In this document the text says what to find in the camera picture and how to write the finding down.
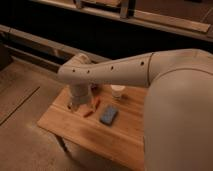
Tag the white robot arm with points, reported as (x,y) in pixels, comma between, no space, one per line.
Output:
(178,108)

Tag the wooden table leg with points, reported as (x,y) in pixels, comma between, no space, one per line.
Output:
(61,143)

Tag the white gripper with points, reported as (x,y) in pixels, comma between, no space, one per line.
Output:
(79,94)

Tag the white cup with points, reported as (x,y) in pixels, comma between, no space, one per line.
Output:
(117,91)

